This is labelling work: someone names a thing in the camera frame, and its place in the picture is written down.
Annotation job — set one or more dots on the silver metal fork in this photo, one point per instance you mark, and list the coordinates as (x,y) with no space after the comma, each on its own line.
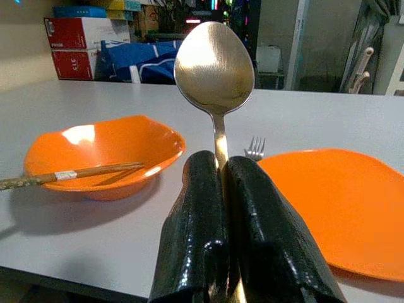
(255,151)

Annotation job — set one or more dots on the wooden chopstick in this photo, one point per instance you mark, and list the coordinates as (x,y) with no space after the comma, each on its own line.
(126,164)
(126,168)

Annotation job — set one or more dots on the orange plastic bowl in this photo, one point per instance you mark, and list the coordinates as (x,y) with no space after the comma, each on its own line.
(110,148)

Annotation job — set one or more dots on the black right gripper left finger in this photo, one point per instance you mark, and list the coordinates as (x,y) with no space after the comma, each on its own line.
(195,236)

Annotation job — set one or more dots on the wide red white box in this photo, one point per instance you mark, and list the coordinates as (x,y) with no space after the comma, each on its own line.
(69,33)

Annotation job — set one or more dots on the white metal post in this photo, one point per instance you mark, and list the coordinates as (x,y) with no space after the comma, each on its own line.
(296,44)

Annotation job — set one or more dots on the orange plastic plate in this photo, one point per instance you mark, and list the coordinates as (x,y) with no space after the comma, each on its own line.
(341,214)

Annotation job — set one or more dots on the blue cardboard box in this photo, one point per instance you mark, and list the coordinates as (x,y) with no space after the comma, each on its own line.
(79,12)

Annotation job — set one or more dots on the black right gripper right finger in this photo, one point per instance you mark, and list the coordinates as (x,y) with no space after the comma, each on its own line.
(268,236)

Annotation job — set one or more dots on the blue fabric bag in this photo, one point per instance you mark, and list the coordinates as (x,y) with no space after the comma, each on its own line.
(145,60)

